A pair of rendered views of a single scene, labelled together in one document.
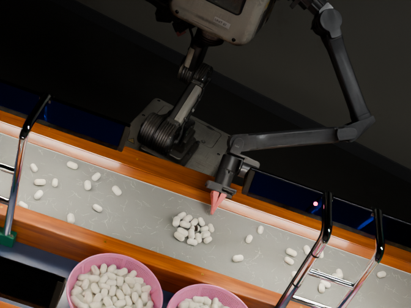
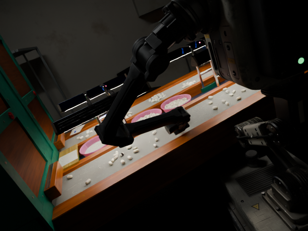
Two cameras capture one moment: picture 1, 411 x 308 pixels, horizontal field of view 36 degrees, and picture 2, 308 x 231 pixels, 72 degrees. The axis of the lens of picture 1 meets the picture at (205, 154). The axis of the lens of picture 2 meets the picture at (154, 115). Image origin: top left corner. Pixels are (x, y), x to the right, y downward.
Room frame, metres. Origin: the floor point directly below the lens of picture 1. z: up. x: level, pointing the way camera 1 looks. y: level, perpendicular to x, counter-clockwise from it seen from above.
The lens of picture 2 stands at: (2.73, -0.37, 1.39)
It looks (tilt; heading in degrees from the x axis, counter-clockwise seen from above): 22 degrees down; 172
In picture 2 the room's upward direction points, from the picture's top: 23 degrees counter-clockwise
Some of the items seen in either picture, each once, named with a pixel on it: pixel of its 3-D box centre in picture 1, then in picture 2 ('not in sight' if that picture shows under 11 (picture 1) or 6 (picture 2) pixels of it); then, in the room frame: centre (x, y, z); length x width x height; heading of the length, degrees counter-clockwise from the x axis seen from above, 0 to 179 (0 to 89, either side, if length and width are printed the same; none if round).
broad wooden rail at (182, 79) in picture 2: not in sight; (146, 104); (0.57, -0.08, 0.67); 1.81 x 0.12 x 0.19; 95
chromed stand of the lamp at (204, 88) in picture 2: not in sight; (199, 65); (0.87, 0.49, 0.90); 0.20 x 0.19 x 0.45; 95
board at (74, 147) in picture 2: not in sight; (68, 156); (1.20, -0.85, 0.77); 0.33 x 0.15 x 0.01; 5
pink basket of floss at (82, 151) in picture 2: not in sight; (98, 147); (1.18, -0.63, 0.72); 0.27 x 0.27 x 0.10
